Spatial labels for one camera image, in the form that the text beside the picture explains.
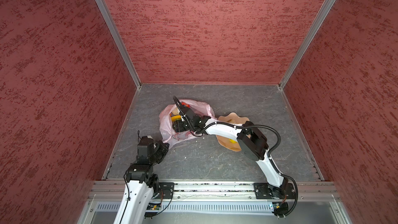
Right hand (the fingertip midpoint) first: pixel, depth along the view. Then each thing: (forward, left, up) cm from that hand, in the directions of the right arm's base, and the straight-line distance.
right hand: (176, 128), depth 90 cm
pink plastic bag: (-10, +1, +10) cm, 14 cm away
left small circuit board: (-37, +9, -7) cm, 39 cm away
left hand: (-12, +2, +1) cm, 12 cm away
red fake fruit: (+11, -5, +10) cm, 16 cm away
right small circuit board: (-40, -52, -9) cm, 66 cm away
